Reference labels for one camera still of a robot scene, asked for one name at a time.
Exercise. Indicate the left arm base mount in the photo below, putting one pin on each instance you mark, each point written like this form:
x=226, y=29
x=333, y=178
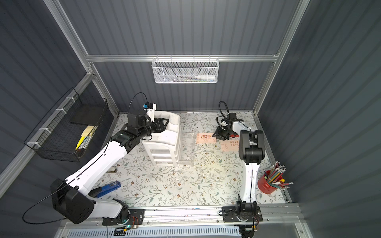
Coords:
x=127, y=217

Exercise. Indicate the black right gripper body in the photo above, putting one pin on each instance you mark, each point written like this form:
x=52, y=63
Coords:
x=222, y=132

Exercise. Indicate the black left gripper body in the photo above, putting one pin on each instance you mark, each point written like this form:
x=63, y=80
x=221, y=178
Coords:
x=160, y=125

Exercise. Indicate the pink good luck postcard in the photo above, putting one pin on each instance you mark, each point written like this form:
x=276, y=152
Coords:
x=230, y=145

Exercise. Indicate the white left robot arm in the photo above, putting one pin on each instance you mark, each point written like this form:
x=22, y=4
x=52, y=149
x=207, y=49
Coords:
x=70, y=197

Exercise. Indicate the red pencil cup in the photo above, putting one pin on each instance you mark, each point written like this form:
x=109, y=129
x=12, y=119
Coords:
x=273, y=180

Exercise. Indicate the small metal tape dispenser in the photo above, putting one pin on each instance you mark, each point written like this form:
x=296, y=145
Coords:
x=112, y=170

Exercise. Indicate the blue stapler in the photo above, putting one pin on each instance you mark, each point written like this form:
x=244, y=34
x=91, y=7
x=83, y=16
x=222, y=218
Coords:
x=101, y=191

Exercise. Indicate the white wire mesh basket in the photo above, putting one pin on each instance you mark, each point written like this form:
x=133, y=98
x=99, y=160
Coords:
x=183, y=70

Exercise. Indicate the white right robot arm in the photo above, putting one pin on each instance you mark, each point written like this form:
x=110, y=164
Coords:
x=251, y=150

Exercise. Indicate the clear plastic drawer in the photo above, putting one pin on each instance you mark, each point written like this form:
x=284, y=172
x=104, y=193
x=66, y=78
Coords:
x=188, y=142

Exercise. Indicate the black wire wall basket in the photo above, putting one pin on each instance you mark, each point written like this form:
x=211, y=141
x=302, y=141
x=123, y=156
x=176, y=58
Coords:
x=58, y=139

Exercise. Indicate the white marker in basket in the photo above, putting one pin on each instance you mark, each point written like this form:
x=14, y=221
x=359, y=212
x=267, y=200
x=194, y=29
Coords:
x=205, y=77

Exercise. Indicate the black notebook in basket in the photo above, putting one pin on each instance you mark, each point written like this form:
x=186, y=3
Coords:
x=88, y=115

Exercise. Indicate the white plastic drawer organizer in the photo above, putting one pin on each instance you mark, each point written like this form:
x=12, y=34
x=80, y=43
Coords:
x=164, y=148

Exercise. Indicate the yellow sticky notes pad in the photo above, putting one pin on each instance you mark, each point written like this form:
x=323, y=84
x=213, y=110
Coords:
x=87, y=131

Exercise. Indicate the white vented strip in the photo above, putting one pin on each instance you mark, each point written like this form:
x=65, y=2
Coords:
x=159, y=232

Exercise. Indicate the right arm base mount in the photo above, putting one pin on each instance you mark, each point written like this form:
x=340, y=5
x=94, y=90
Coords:
x=231, y=214

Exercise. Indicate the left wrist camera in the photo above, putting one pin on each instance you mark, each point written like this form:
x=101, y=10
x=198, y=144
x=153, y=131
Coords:
x=149, y=108

